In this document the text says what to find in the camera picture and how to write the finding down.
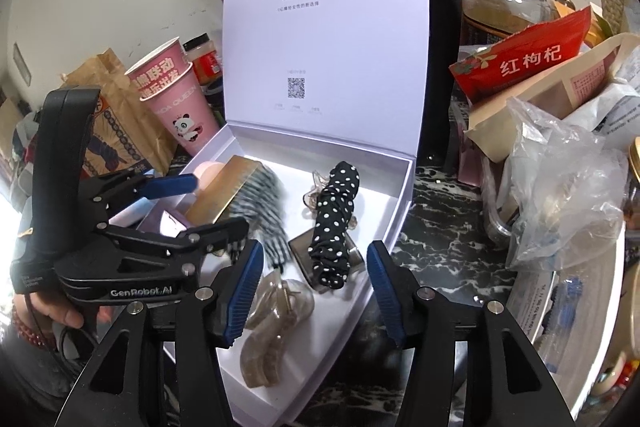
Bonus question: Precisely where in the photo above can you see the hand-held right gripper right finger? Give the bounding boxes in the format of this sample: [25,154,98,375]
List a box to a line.
[366,241,569,427]

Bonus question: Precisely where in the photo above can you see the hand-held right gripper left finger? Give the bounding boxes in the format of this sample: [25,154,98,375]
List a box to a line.
[59,239,264,427]

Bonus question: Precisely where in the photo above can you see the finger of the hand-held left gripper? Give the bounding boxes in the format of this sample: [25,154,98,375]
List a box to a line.
[82,171,199,219]
[105,216,250,266]

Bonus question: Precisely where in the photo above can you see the small purple box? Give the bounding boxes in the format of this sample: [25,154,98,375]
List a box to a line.
[159,209,193,235]

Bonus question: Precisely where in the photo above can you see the pink round compact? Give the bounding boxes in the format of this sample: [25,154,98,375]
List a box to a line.
[192,162,228,200]

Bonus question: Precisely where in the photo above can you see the gold rectangular stand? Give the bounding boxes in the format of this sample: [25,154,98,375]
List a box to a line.
[187,154,271,228]

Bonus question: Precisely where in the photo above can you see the black-white checkered scrunchie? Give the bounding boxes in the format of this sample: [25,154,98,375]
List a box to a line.
[240,167,292,269]

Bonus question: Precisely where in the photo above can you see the pearly wavy hair claw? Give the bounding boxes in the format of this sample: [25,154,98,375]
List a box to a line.
[239,271,316,389]

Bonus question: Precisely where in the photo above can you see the smoky hair clip with charms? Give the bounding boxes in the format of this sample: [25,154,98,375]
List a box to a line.
[289,171,364,292]

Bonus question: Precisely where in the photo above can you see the black polka-dot scrunchie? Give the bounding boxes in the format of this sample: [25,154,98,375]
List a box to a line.
[307,161,361,289]

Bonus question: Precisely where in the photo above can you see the lavender gift box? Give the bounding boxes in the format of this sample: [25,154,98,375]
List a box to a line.
[135,0,431,427]

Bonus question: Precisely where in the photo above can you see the person's left hand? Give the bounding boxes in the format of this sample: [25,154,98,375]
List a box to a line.
[12,293,85,329]

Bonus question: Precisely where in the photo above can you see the pink panda paper cup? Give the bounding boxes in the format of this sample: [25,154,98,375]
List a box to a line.
[140,64,221,156]

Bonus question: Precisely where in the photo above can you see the brown printed paper bag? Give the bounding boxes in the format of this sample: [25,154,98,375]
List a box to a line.
[59,48,176,180]

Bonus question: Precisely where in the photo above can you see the dark glass bottle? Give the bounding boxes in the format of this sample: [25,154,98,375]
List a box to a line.
[202,79,226,128]

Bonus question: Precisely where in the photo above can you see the dark pink paper cup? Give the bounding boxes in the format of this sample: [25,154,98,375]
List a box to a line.
[124,37,193,101]

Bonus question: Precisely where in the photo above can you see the pink patterned box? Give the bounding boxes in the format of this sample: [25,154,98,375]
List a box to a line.
[452,102,493,185]

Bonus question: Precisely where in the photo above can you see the clear plastic bag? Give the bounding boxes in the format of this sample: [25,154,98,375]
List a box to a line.
[505,96,631,270]

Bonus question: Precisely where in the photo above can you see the beige paper pouch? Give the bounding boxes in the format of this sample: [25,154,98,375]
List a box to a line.
[464,32,640,162]

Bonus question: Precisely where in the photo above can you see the gold-lid glass jar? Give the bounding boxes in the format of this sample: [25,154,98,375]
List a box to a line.
[622,137,640,228]

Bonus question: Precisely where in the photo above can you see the red foil packet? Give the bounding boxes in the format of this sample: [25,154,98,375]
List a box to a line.
[448,6,593,102]

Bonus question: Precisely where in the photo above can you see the white paper leaflet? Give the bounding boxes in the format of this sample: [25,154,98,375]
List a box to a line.
[595,57,640,138]

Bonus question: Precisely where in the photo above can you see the glass jar black lid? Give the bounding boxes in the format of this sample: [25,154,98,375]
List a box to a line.
[462,0,556,48]

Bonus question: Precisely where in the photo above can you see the wall switch plate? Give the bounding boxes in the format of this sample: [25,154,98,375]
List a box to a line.
[12,42,32,85]

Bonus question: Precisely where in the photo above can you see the red bead bracelet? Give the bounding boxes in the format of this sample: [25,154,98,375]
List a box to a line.
[10,307,48,349]

